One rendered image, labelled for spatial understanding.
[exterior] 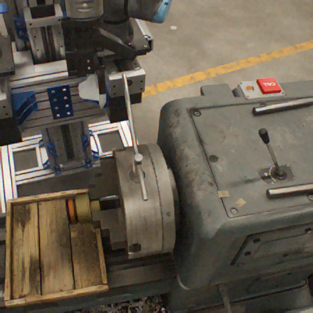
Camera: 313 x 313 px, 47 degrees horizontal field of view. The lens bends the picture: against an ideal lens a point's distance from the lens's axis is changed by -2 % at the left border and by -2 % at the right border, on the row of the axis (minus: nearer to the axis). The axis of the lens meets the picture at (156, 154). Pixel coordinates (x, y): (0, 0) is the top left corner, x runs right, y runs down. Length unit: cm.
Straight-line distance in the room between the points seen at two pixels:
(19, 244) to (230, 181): 70
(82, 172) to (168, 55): 153
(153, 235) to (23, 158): 150
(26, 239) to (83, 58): 68
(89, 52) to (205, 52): 268
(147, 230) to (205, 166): 21
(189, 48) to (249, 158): 253
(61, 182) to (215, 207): 142
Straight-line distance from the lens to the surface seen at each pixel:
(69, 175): 218
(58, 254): 122
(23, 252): 124
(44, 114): 157
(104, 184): 101
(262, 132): 84
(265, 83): 118
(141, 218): 91
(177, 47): 342
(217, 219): 86
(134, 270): 120
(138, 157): 84
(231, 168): 94
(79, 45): 81
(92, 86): 83
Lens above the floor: 199
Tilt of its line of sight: 52 degrees down
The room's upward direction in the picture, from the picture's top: 6 degrees clockwise
